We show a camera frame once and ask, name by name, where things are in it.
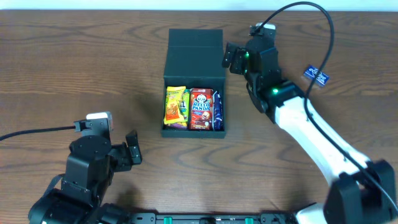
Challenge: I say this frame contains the black gift box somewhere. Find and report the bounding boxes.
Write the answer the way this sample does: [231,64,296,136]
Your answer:
[160,29,227,139]

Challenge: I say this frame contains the dark blue chocolate bar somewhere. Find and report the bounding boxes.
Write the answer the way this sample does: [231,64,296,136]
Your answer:
[213,91,223,131]

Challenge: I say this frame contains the yellow orange snack packet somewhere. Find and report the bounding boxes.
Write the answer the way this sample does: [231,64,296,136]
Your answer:
[164,86,186,124]

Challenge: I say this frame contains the red Hello Panda box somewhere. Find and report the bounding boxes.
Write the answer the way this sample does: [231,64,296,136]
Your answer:
[188,88,213,131]

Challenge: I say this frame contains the yellow green Pretz box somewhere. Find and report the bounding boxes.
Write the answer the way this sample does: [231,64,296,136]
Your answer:
[165,88,190,129]

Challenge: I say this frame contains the blue Eclipse mint box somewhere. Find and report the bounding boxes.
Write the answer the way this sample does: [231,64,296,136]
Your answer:
[303,65,330,86]

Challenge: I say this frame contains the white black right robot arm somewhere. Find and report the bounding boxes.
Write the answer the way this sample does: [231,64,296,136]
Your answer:
[222,34,397,223]

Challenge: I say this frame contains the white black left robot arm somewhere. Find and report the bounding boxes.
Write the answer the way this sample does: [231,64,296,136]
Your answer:
[28,131,142,224]

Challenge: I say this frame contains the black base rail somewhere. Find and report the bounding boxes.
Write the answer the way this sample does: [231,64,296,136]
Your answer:
[128,212,299,224]

